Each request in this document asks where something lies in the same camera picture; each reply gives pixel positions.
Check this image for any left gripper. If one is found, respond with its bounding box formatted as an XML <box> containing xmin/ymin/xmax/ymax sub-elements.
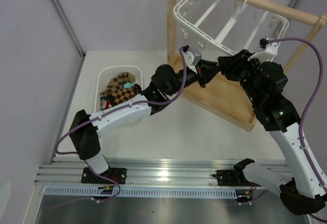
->
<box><xmin>167</xmin><ymin>60</ymin><xmax>221</xmax><ymax>97</ymax></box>

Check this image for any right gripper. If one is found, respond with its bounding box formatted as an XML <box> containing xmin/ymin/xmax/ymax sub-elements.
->
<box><xmin>218</xmin><ymin>49</ymin><xmax>262</xmax><ymax>105</ymax></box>

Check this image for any white plastic clip hanger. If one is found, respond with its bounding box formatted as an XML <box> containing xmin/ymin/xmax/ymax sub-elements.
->
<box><xmin>173</xmin><ymin>0</ymin><xmax>289</xmax><ymax>55</ymax></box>

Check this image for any brown checkered sock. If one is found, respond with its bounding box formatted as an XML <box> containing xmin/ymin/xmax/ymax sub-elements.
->
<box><xmin>100</xmin><ymin>72</ymin><xmax>136</xmax><ymax>96</ymax></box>
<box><xmin>108</xmin><ymin>84</ymin><xmax>142</xmax><ymax>106</ymax></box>

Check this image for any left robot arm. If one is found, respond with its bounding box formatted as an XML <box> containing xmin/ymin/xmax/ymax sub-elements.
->
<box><xmin>69</xmin><ymin>60</ymin><xmax>220</xmax><ymax>183</ymax></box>

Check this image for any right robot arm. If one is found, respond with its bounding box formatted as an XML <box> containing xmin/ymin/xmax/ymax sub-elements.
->
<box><xmin>218</xmin><ymin>50</ymin><xmax>326</xmax><ymax>215</ymax></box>

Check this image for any wooden hanger rack stand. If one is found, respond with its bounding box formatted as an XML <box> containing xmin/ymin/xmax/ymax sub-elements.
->
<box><xmin>167</xmin><ymin>0</ymin><xmax>326</xmax><ymax>131</ymax></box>

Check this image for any mint green sock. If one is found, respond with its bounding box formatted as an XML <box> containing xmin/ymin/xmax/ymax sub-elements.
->
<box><xmin>124</xmin><ymin>82</ymin><xmax>133</xmax><ymax>89</ymax></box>

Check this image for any white plastic laundry basket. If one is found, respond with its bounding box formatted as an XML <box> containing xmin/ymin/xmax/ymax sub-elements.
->
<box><xmin>94</xmin><ymin>65</ymin><xmax>144</xmax><ymax>112</ymax></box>

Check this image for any christmas pattern sock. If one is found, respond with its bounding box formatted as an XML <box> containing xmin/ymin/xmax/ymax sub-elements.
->
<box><xmin>100</xmin><ymin>96</ymin><xmax>112</xmax><ymax>111</ymax></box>

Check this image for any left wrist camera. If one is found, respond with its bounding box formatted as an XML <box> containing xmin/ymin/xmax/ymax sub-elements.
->
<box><xmin>180</xmin><ymin>45</ymin><xmax>202</xmax><ymax>70</ymax></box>

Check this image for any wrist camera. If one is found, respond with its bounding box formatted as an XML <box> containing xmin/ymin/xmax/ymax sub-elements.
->
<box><xmin>180</xmin><ymin>45</ymin><xmax>202</xmax><ymax>70</ymax></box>
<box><xmin>247</xmin><ymin>38</ymin><xmax>278</xmax><ymax>62</ymax></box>

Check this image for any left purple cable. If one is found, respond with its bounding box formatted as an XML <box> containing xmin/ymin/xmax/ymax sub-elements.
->
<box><xmin>47</xmin><ymin>46</ymin><xmax>191</xmax><ymax>209</ymax></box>

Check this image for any purple cable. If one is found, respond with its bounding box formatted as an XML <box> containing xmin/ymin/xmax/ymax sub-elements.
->
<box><xmin>224</xmin><ymin>37</ymin><xmax>327</xmax><ymax>223</ymax></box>
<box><xmin>47</xmin><ymin>46</ymin><xmax>191</xmax><ymax>209</ymax></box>

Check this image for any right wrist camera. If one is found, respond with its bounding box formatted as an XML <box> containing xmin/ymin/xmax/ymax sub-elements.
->
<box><xmin>247</xmin><ymin>38</ymin><xmax>278</xmax><ymax>62</ymax></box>

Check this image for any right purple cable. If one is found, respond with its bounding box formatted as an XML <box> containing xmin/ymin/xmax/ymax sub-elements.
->
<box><xmin>224</xmin><ymin>37</ymin><xmax>327</xmax><ymax>223</ymax></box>

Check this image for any white slotted cable duct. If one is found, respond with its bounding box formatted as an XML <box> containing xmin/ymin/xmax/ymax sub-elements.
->
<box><xmin>44</xmin><ymin>186</ymin><xmax>237</xmax><ymax>199</ymax></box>

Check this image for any aluminium mounting rail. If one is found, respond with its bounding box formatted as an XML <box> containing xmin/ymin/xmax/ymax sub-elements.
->
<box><xmin>34</xmin><ymin>156</ymin><xmax>238</xmax><ymax>188</ymax></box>

